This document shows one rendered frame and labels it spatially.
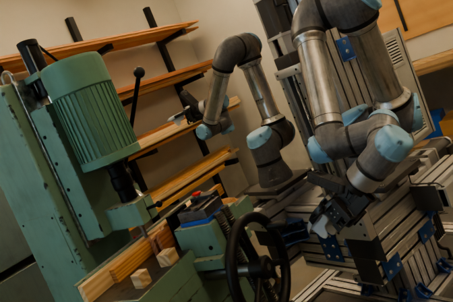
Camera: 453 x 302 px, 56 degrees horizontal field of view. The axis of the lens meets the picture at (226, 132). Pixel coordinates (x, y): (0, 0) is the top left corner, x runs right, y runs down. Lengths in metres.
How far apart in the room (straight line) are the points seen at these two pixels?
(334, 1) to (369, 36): 0.14
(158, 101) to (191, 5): 1.27
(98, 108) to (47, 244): 0.49
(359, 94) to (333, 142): 0.68
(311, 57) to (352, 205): 0.40
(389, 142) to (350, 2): 0.42
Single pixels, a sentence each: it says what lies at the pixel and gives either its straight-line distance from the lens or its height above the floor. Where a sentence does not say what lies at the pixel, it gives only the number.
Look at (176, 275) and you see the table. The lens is 1.16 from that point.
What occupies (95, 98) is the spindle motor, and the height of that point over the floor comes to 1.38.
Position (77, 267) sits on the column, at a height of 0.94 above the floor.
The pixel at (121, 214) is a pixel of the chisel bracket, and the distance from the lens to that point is 1.30.
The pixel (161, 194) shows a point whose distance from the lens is 3.79.
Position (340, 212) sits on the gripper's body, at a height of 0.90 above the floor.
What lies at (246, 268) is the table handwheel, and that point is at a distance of 1.16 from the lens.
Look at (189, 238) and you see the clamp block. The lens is 1.20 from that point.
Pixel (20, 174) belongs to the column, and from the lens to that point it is 1.43.
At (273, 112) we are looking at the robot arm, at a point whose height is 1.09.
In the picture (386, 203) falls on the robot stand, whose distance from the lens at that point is 1.45.
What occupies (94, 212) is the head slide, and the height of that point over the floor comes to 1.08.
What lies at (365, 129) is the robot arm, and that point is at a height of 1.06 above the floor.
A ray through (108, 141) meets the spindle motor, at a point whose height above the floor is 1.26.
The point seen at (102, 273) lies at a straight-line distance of 1.22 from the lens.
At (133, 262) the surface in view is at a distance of 1.27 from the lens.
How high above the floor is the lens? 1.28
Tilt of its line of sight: 6 degrees down
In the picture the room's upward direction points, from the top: 22 degrees counter-clockwise
